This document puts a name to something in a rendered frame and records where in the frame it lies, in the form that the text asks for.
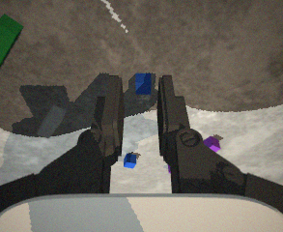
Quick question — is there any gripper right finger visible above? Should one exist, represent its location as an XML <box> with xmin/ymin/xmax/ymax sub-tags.
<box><xmin>156</xmin><ymin>75</ymin><xmax>283</xmax><ymax>214</ymax></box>

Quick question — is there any small blue block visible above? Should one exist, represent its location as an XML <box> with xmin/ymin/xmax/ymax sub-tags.
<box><xmin>135</xmin><ymin>73</ymin><xmax>152</xmax><ymax>95</ymax></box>
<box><xmin>124</xmin><ymin>154</ymin><xmax>136</xmax><ymax>168</ymax></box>

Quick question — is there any grey rectangular rod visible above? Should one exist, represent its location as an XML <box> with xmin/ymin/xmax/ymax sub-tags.
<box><xmin>37</xmin><ymin>105</ymin><xmax>66</xmax><ymax>139</ymax></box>

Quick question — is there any purple rod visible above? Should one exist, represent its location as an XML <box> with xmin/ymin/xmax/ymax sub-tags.
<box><xmin>168</xmin><ymin>136</ymin><xmax>220</xmax><ymax>174</ymax></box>

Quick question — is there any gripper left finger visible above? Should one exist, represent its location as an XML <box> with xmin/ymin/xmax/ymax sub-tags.
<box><xmin>0</xmin><ymin>75</ymin><xmax>125</xmax><ymax>213</ymax></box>

